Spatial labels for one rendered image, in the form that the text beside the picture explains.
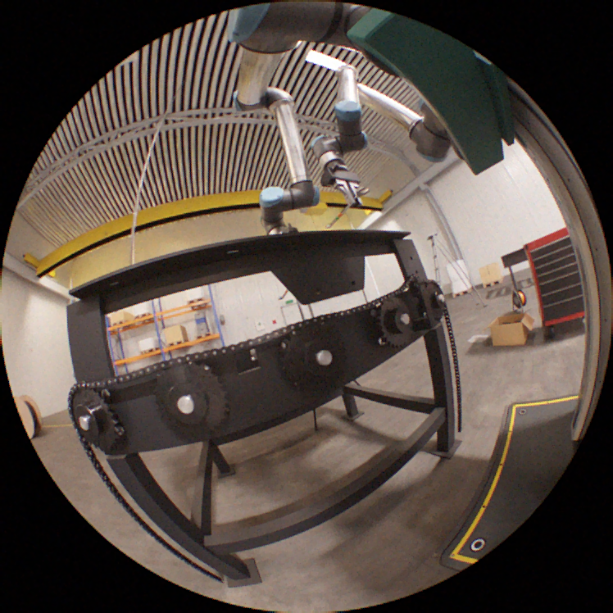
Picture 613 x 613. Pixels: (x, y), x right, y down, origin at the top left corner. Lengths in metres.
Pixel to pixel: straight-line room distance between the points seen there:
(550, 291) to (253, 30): 2.35
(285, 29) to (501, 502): 1.12
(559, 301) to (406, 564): 2.12
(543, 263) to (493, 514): 1.94
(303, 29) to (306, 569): 1.51
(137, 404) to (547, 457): 1.12
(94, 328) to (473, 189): 10.98
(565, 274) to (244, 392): 2.38
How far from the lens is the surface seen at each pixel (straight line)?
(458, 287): 8.50
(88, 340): 0.60
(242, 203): 7.74
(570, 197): 0.65
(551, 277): 2.23
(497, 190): 10.52
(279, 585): 1.04
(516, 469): 0.78
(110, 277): 0.52
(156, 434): 0.54
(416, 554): 0.97
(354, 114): 0.74
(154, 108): 8.05
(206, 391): 0.41
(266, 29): 0.48
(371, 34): 0.35
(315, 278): 0.54
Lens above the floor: 0.94
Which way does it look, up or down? 5 degrees up
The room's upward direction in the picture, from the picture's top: 18 degrees counter-clockwise
